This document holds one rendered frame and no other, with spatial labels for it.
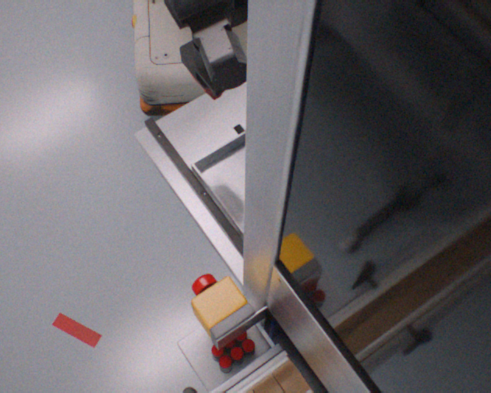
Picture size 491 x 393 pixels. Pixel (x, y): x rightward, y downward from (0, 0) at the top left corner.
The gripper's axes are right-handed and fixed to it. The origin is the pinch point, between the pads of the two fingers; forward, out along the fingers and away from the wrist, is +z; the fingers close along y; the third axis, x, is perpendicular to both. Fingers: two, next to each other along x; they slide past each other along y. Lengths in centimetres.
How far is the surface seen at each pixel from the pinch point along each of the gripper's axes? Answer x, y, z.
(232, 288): -15.9, 27.9, 4.8
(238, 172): 0.3, 5.5, 19.8
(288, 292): -12.9, 36.5, -10.5
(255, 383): -20.5, 40.5, 11.0
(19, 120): -28, -98, 107
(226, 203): -5.1, 9.5, 19.7
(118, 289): -30, -20, 107
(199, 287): -19.8, 24.3, 6.7
